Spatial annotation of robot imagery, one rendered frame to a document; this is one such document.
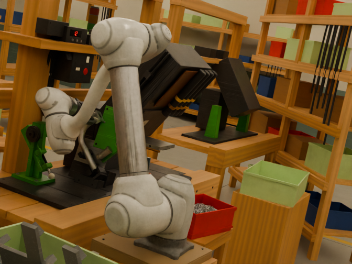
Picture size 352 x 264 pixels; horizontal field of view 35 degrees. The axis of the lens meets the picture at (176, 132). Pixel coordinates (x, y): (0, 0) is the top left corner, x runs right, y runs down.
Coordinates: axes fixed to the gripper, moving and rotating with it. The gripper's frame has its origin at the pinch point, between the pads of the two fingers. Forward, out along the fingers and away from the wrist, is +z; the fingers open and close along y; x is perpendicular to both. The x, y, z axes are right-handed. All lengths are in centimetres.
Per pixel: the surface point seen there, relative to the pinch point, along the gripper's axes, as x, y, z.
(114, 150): -1.8, -18.9, 4.1
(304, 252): -11, -75, 293
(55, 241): -3, -68, -72
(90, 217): 3, -54, -32
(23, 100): 20.5, 15.8, -21.5
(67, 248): -32, -84, -113
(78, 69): -3.7, 24.0, -4.4
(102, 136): 1.4, -9.1, 4.4
